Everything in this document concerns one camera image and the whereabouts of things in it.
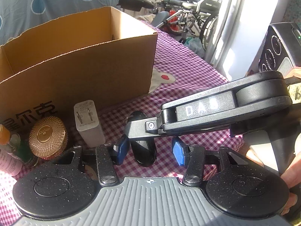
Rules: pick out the gold round tin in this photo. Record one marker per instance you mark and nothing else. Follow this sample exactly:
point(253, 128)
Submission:
point(48, 138)

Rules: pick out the black bicycle seat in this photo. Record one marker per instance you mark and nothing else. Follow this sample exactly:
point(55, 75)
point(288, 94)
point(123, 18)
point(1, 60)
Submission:
point(135, 5)

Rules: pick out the brown cardboard box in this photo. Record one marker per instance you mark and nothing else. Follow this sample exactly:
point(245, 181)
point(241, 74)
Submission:
point(103, 54)

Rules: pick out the person's right hand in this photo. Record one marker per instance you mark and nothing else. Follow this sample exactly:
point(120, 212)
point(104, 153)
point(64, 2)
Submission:
point(291, 176)

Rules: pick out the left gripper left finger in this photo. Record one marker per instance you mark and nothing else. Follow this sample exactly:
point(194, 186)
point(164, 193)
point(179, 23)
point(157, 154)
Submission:
point(119, 150)

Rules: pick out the purple checkered tablecloth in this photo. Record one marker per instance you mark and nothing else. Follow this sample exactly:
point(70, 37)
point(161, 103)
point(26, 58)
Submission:
point(192, 74)

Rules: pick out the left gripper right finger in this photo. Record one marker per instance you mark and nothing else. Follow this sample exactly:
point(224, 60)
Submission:
point(181, 152)

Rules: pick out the blue patterned quilt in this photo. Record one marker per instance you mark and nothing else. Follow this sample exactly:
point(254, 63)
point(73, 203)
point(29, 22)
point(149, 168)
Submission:
point(18, 16)

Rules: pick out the black wheelchair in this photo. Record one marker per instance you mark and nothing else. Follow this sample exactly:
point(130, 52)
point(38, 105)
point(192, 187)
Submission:
point(187, 18)

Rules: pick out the orange dropper bottle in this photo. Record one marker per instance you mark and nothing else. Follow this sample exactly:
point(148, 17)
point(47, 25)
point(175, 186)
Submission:
point(4, 135)

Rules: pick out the pink tube bottle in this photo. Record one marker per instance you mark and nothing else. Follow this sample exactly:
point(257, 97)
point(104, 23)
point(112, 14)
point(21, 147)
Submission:
point(9, 164)

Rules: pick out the white power adapter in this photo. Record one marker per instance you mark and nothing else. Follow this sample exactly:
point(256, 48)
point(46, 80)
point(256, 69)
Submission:
point(88, 124)

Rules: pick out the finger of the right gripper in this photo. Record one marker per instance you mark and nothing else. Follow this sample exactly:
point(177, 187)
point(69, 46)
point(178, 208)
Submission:
point(142, 129)

